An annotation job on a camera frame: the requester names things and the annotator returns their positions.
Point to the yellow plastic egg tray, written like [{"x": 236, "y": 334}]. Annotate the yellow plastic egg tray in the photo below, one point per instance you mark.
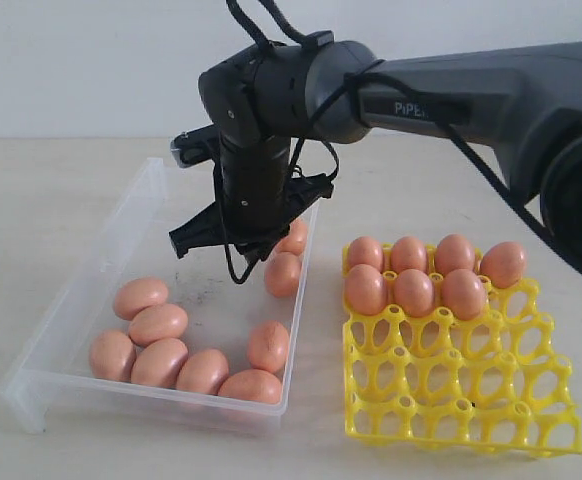
[{"x": 494, "y": 383}]

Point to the brown egg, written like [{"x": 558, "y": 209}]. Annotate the brown egg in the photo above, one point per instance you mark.
[
  {"x": 366, "y": 250},
  {"x": 296, "y": 239},
  {"x": 414, "y": 292},
  {"x": 159, "y": 364},
  {"x": 158, "y": 322},
  {"x": 252, "y": 385},
  {"x": 365, "y": 290},
  {"x": 464, "y": 294},
  {"x": 282, "y": 274},
  {"x": 408, "y": 252},
  {"x": 504, "y": 264},
  {"x": 203, "y": 373},
  {"x": 137, "y": 295},
  {"x": 268, "y": 346},
  {"x": 454, "y": 252},
  {"x": 112, "y": 355}
]

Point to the clear plastic bin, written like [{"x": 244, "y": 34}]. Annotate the clear plastic bin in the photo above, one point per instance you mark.
[{"x": 54, "y": 370}]

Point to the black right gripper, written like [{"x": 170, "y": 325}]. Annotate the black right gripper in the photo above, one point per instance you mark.
[{"x": 257, "y": 200}]

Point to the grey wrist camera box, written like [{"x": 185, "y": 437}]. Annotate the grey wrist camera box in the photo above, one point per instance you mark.
[{"x": 194, "y": 147}]

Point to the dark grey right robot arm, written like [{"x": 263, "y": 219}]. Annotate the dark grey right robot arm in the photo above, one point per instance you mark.
[{"x": 516, "y": 114}]

